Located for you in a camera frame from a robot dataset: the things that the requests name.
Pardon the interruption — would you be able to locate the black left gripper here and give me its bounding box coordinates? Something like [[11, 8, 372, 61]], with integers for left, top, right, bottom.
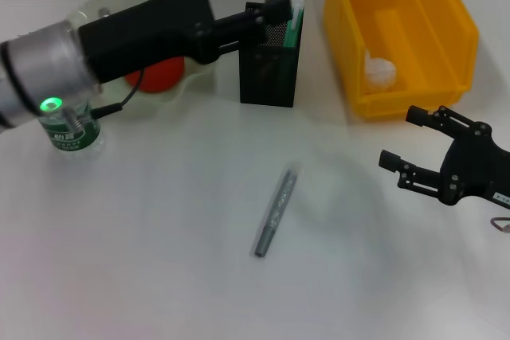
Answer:
[[77, 0, 292, 84]]

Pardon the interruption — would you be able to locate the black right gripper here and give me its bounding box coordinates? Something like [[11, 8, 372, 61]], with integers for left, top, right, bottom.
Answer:
[[378, 104, 510, 210]]

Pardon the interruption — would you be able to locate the green utility knife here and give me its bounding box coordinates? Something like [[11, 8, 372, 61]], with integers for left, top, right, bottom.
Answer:
[[283, 0, 306, 49]]

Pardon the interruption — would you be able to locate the white paper ball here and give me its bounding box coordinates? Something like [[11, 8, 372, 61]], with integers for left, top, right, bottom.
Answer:
[[364, 49, 398, 94]]

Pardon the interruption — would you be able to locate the red tomato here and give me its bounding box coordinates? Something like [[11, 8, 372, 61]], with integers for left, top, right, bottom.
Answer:
[[124, 56, 186, 95]]

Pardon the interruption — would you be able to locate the grey pen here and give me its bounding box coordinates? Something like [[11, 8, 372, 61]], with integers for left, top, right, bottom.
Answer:
[[254, 161, 302, 258]]

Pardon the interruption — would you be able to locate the clear green-label water bottle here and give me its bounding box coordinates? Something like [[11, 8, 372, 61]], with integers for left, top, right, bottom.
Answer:
[[39, 95, 106, 162]]

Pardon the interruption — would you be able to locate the black mesh pen holder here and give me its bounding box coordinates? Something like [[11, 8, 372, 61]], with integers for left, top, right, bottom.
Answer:
[[238, 1, 306, 108]]

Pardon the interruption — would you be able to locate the pale green glass fruit plate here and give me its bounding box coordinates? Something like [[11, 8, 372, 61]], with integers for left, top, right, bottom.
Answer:
[[67, 0, 219, 119]]

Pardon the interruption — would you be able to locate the yellow plastic bin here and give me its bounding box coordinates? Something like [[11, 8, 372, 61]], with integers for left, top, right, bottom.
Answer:
[[322, 0, 480, 120]]

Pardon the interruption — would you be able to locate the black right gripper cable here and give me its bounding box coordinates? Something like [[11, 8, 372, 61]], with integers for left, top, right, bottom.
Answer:
[[489, 216, 510, 236]]

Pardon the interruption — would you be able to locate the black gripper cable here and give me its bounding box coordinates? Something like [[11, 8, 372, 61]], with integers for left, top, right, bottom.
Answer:
[[489, 216, 510, 236], [63, 68, 147, 131]]

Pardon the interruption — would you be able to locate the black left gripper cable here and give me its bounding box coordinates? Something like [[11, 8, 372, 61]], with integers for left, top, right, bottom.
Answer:
[[63, 68, 147, 131]]

